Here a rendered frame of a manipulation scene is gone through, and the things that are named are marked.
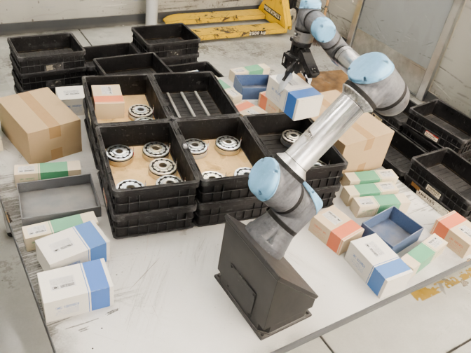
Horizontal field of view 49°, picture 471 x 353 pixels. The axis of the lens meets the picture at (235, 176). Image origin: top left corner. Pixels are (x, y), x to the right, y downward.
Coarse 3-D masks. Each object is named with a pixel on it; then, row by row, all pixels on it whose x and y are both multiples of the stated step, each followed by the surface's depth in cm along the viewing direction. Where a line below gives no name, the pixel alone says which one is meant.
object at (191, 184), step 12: (168, 120) 204; (96, 132) 192; (180, 144) 192; (108, 168) 175; (192, 168) 184; (108, 180) 174; (120, 192) 167; (132, 192) 169; (144, 192) 170; (156, 192) 172
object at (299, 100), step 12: (276, 84) 199; (288, 84) 198; (300, 84) 200; (276, 96) 201; (288, 96) 194; (300, 96) 192; (312, 96) 193; (288, 108) 196; (300, 108) 192; (312, 108) 196
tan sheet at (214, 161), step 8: (208, 152) 208; (216, 152) 209; (240, 152) 211; (200, 160) 203; (208, 160) 204; (216, 160) 204; (224, 160) 205; (232, 160) 206; (240, 160) 207; (248, 160) 207; (200, 168) 199; (208, 168) 200; (216, 168) 200; (224, 168) 201; (232, 168) 202
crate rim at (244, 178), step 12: (180, 120) 205; (192, 120) 207; (204, 120) 209; (180, 132) 199; (252, 132) 206; (192, 156) 187; (264, 156) 195; (204, 180) 177; (216, 180) 178; (228, 180) 180; (240, 180) 182
